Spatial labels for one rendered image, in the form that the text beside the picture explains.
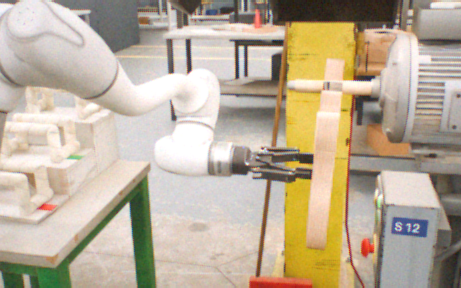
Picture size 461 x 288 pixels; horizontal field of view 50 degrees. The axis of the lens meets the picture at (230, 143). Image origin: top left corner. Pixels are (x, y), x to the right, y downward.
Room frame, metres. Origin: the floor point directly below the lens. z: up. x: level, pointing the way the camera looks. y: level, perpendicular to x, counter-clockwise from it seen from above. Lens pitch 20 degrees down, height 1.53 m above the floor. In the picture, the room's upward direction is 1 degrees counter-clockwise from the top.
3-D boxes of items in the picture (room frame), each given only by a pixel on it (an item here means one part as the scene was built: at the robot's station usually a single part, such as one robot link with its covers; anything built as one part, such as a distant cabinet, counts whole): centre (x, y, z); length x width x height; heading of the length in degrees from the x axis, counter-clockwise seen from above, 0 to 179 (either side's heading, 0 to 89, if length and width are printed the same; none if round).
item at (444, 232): (0.95, -0.43, 1.02); 0.19 x 0.04 x 0.04; 166
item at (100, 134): (1.52, 0.52, 1.02); 0.27 x 0.15 x 0.17; 76
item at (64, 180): (1.37, 0.56, 0.98); 0.27 x 0.16 x 0.09; 76
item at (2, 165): (1.25, 0.59, 1.04); 0.20 x 0.03 x 0.03; 75
